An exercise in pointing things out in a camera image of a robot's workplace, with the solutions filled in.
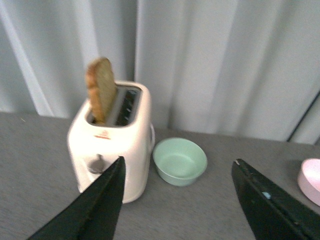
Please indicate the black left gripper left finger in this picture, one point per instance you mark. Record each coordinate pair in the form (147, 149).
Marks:
(94, 214)

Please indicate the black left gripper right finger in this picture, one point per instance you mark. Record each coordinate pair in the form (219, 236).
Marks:
(271, 212)

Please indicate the pink bowl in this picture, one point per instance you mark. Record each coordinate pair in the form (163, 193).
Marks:
(309, 179)

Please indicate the white two-slot toaster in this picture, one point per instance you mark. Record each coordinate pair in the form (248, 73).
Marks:
(127, 132)

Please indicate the green bowl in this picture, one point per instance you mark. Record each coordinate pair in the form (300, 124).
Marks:
(179, 161)

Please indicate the brown toast slice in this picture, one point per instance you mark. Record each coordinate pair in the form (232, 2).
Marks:
(101, 88)

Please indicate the grey curtain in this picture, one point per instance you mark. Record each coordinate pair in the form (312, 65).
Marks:
(248, 68)

